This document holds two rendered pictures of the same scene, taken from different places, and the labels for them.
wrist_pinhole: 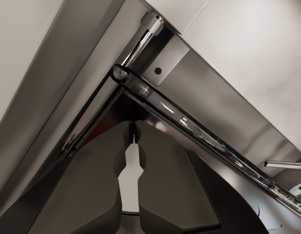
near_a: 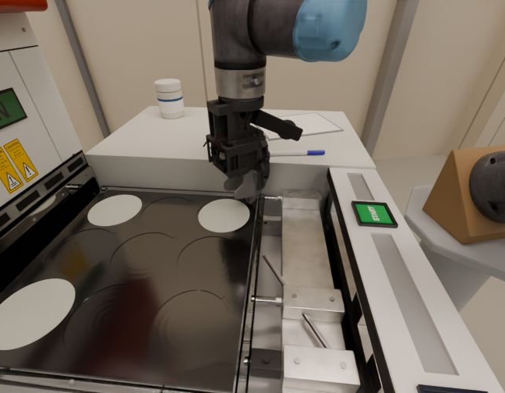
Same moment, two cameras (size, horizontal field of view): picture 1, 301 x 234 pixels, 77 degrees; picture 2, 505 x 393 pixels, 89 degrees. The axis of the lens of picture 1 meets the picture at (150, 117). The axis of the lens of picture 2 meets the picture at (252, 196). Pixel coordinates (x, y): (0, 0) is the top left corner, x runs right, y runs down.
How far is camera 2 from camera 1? 50 cm
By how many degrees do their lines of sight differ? 74
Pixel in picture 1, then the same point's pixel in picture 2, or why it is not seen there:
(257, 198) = (242, 264)
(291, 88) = (299, 246)
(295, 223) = (235, 310)
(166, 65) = (270, 224)
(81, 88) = not seen: hidden behind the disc
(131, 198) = (209, 217)
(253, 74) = (291, 232)
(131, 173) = (225, 210)
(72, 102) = not seen: hidden behind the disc
